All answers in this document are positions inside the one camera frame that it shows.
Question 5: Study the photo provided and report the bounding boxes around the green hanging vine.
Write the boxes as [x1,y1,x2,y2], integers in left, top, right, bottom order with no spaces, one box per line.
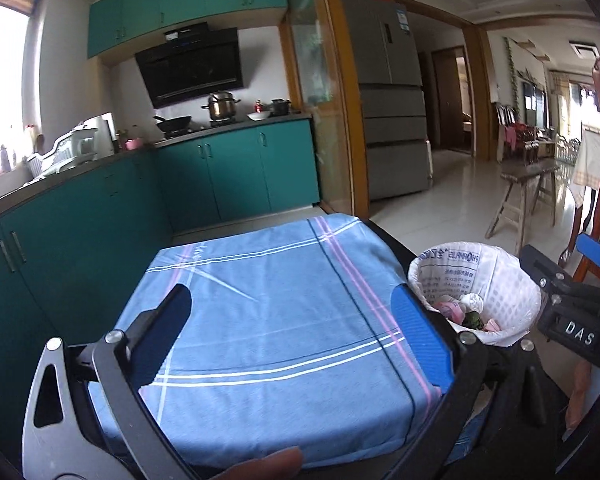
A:
[502,37,523,116]

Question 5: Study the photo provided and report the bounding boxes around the wood framed glass door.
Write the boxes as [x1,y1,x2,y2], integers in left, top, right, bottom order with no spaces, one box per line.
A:
[280,0,371,218]

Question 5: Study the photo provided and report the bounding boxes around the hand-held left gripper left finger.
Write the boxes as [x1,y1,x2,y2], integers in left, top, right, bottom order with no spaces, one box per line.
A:
[22,283,201,480]

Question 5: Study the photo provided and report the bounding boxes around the steel pot with lid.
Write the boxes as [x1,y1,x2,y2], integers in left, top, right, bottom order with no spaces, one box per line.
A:
[201,91,242,122]

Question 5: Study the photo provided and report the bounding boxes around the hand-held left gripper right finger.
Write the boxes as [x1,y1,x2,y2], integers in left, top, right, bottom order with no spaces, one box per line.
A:
[385,284,571,480]

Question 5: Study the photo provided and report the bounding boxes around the blue striped tablecloth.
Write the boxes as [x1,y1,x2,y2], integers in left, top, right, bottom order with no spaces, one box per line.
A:
[87,212,456,471]

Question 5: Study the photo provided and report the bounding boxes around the person's right hand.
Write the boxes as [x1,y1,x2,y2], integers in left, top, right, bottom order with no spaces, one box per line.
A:
[565,360,593,431]

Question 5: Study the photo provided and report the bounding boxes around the person's left hand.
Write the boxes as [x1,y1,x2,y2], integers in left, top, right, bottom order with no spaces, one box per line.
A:
[205,447,305,480]

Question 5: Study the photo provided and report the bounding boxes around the large pink wrapper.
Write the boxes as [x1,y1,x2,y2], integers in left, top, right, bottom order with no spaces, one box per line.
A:
[432,296,463,323]

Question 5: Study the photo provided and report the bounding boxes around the white kitchen appliance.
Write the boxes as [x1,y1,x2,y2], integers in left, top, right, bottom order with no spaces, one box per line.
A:
[82,112,118,157]

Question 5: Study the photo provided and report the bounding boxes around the black range hood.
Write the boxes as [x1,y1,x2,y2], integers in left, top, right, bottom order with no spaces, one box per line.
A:
[134,22,245,109]

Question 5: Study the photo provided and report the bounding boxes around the black wok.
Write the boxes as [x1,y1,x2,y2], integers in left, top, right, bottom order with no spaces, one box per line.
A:
[153,115,193,133]

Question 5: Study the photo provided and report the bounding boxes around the black gas stove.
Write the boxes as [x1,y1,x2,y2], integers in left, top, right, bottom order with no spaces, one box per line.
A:
[161,119,246,140]

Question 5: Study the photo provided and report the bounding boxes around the bin with white plastic liner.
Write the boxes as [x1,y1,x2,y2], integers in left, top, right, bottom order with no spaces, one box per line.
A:
[407,242,543,348]

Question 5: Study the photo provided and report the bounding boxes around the wooden bench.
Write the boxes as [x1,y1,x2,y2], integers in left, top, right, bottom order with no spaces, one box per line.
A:
[485,160,561,241]

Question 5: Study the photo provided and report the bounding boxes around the kitchen window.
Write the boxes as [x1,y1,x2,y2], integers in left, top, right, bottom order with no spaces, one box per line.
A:
[0,0,46,171]

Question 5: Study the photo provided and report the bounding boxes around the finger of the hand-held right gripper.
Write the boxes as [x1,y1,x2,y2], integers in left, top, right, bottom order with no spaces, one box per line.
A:
[575,234,600,273]
[520,245,578,292]

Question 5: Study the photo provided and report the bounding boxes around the teal lower kitchen cabinets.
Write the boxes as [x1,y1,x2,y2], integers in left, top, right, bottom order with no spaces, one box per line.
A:
[0,117,321,461]

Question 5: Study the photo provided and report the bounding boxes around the beige tablecloth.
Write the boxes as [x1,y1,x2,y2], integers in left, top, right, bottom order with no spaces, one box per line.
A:
[569,130,600,206]

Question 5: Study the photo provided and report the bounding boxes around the white tissue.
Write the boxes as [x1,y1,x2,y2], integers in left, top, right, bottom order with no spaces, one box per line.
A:
[457,292,483,316]

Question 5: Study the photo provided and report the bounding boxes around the white dish rack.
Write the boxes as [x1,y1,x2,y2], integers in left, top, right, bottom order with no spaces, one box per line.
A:
[26,130,98,178]

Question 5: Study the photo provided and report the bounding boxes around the group of kitchen bottles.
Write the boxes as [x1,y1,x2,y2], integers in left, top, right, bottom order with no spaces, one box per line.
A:
[0,137,36,196]

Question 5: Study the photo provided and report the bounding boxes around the brown wooden door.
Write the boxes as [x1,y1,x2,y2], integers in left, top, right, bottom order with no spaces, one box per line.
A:
[431,47,473,153]

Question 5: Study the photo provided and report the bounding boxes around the teal upper cabinets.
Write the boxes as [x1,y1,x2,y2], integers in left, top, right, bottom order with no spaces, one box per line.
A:
[87,0,288,59]

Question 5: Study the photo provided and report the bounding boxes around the grey refrigerator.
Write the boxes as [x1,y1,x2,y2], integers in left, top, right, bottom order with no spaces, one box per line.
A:
[340,0,431,202]

